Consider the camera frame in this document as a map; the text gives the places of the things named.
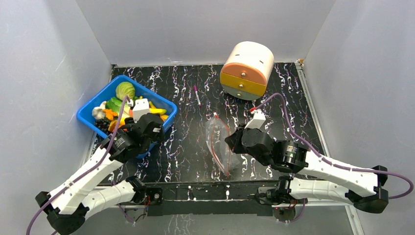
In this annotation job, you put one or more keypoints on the orange carrot piece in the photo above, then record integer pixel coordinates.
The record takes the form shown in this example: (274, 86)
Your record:
(110, 114)

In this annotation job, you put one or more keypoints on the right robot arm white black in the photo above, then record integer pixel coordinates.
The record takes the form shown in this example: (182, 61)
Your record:
(308, 176)

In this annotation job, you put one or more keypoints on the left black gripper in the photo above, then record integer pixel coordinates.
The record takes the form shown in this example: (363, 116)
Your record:
(131, 123)

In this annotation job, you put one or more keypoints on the single yellow banana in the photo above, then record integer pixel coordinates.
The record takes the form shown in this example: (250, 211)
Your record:
(153, 109)

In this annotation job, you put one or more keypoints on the white garlic bulb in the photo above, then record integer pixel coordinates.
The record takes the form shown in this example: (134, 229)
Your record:
(97, 112)

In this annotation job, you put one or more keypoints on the dark purple grapes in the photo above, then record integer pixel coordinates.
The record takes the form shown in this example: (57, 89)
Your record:
(103, 125)

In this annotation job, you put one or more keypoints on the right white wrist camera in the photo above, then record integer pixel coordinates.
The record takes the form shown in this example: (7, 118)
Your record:
(257, 120)

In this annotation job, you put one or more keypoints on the clear zip top bag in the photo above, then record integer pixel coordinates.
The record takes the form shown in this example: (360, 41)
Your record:
(215, 134)

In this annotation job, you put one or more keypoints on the blue plastic bin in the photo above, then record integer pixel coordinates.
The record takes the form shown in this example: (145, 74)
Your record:
(84, 114)

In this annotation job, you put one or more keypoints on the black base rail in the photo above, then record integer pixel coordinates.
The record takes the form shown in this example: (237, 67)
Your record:
(221, 197)

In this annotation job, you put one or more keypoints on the green leafy vegetable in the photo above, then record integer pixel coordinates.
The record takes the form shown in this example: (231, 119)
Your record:
(115, 104)

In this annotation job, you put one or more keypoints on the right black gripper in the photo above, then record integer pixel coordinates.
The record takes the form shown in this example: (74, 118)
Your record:
(236, 140)

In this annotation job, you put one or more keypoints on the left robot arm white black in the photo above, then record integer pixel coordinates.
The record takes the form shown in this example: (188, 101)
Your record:
(69, 205)

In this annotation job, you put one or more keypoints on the green cabbage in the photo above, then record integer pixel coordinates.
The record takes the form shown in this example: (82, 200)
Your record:
(125, 89)

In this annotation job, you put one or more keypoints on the round pastel drawer cabinet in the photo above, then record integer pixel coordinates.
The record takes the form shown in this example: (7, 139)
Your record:
(247, 70)

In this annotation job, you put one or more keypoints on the pink marker pen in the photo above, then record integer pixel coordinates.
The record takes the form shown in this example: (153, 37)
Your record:
(197, 95)

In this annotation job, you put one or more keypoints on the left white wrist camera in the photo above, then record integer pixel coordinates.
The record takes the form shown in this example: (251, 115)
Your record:
(140, 108)

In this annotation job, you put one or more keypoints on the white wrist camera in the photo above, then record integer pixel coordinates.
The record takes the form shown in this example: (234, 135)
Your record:
(140, 108)
(257, 120)

